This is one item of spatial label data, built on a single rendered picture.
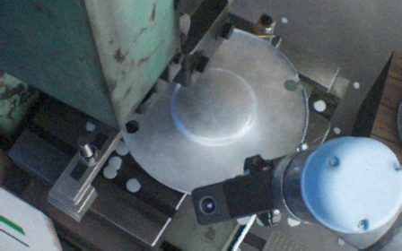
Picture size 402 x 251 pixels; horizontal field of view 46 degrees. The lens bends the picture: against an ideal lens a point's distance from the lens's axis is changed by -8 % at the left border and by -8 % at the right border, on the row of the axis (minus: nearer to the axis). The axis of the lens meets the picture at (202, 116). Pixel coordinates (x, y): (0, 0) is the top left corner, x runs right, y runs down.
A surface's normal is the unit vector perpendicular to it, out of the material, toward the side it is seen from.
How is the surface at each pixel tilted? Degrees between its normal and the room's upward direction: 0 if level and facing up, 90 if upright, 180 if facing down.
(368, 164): 19
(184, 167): 0
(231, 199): 34
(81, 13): 90
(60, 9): 90
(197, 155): 0
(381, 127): 0
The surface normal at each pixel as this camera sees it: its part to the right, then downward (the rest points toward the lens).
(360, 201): 0.11, -0.14
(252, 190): -0.40, -0.03
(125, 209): 0.02, -0.44
